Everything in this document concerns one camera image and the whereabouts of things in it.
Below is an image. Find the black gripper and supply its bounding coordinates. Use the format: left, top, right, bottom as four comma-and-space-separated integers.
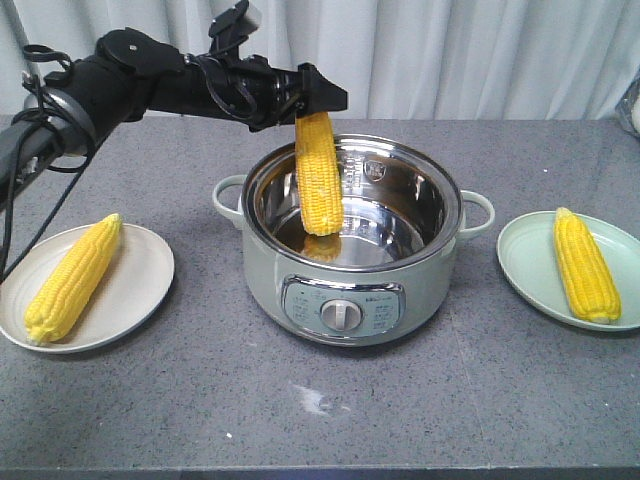
192, 55, 348, 131

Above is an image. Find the corn cob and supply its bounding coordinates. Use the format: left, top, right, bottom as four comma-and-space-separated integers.
295, 112, 344, 236
553, 207, 622, 324
23, 213, 123, 344

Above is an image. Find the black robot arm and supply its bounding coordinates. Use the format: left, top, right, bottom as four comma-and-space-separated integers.
1, 27, 348, 204

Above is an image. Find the white curtain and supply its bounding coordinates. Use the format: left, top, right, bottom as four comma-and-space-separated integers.
1, 1, 639, 120

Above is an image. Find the green electric cooking pot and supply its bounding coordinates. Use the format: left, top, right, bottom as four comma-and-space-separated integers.
213, 134, 494, 347

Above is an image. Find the beige plate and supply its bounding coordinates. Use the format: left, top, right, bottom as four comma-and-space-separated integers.
1, 223, 175, 354

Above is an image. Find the green plate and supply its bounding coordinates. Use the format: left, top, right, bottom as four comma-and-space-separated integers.
496, 211, 639, 333

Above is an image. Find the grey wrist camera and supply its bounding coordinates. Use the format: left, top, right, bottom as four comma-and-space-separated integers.
208, 0, 262, 53

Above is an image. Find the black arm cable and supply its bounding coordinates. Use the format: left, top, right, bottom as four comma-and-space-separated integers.
0, 44, 96, 284

